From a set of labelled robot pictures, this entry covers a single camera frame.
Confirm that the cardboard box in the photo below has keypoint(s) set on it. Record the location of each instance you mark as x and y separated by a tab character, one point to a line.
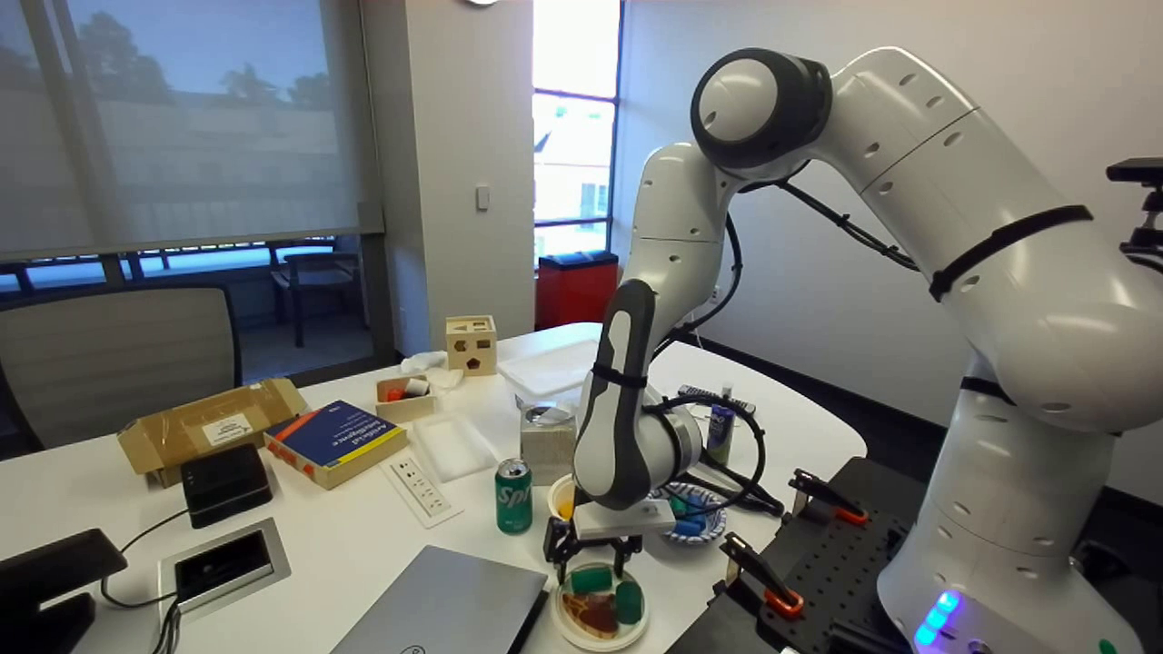
204	423

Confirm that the blue patterned plate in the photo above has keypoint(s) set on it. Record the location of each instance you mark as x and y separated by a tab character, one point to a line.
711	524

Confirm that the dark chair behind window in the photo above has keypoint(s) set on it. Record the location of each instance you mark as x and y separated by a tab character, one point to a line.
316	285

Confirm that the silver laptop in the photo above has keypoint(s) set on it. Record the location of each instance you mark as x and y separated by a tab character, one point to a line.
442	604

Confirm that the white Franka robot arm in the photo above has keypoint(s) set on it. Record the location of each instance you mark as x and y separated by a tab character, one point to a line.
968	302

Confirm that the black mounting plate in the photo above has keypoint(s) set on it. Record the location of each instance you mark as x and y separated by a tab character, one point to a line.
836	564

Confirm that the red block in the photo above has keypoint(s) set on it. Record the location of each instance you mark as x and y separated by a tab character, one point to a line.
593	616

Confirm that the red bin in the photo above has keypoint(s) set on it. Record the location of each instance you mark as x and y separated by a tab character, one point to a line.
576	294

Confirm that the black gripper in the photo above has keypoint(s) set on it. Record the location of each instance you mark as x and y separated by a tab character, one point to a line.
598	534

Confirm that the blue block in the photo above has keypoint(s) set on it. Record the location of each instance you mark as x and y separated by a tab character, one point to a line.
688	524

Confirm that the grey office chair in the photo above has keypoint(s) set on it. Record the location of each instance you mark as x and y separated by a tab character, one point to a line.
114	359

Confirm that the white remote control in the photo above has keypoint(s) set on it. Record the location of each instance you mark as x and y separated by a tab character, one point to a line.
424	489

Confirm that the blue and yellow book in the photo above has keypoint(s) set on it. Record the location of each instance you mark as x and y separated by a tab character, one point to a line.
330	441

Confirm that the white light switch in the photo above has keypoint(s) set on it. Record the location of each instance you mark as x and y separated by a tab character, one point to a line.
482	197

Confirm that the white bowl with yellow contents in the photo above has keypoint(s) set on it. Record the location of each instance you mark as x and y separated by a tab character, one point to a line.
561	495

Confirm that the grey roller blind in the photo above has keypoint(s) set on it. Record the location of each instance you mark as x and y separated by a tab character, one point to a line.
183	121

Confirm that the green block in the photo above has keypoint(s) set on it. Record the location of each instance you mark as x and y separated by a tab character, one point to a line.
627	600
590	580

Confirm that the black orange clamp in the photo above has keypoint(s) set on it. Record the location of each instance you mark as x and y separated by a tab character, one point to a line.
830	495
765	577

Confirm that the white plate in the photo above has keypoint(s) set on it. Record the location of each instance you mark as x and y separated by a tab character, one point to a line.
582	643

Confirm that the small black box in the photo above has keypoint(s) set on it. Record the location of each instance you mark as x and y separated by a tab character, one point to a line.
225	486

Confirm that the black tablet stand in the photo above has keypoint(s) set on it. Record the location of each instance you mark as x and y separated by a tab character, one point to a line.
47	582

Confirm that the table power outlet panel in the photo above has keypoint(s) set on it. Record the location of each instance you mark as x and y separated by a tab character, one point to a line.
224	564

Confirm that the green soda can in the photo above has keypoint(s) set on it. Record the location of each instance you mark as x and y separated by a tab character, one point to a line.
515	495

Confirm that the black camera on stand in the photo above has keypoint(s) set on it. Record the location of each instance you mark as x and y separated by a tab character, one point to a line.
1142	207

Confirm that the wooden shape sorter cube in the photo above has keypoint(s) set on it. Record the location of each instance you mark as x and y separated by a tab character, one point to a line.
471	345

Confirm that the clear plastic tray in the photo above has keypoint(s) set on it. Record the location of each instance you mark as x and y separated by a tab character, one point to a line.
453	445

